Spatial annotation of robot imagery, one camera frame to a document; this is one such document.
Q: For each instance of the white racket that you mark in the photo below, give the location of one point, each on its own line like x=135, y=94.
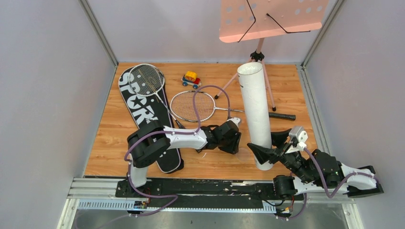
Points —
x=146, y=80
x=182, y=105

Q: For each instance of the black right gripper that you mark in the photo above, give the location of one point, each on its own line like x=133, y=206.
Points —
x=264, y=154

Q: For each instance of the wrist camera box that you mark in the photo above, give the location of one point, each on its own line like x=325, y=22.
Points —
x=298, y=137
x=235, y=120

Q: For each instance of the grey slotted cable duct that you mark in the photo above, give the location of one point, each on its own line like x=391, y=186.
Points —
x=134, y=205

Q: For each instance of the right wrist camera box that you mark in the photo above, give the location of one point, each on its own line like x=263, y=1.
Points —
x=298, y=137

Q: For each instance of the black racket cover bag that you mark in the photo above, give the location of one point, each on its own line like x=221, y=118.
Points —
x=142, y=111

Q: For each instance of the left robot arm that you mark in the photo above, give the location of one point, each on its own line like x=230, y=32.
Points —
x=147, y=144

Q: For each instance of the pink music stand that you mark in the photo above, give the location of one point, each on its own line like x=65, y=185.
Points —
x=244, y=20

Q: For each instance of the colourful toy car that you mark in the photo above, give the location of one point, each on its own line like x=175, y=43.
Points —
x=190, y=78

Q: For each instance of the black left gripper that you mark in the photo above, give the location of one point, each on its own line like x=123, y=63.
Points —
x=231, y=139

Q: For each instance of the white shuttlecock tube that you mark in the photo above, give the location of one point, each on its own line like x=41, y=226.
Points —
x=253, y=89

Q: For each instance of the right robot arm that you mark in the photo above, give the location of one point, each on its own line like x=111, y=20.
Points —
x=313, y=172

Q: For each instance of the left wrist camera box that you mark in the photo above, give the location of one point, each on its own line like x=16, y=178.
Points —
x=235, y=120

